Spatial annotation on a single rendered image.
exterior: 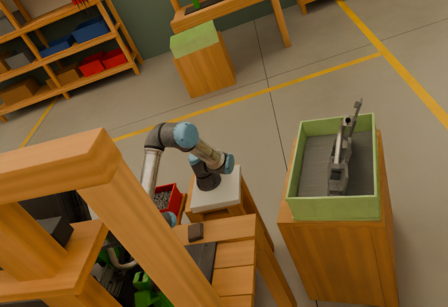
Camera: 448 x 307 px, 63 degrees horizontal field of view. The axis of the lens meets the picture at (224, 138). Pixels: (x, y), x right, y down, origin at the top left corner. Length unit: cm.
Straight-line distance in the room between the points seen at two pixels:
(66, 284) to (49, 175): 42
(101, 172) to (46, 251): 47
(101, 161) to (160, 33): 637
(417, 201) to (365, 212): 118
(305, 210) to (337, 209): 15
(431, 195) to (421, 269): 61
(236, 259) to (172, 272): 77
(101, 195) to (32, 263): 42
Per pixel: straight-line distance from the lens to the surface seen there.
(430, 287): 261
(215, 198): 209
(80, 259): 124
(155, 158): 172
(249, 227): 186
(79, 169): 83
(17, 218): 117
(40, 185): 92
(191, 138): 166
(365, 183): 197
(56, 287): 123
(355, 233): 195
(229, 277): 176
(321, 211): 186
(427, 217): 290
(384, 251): 207
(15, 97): 803
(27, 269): 127
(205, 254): 186
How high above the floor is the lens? 228
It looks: 34 degrees down
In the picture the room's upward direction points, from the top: 25 degrees counter-clockwise
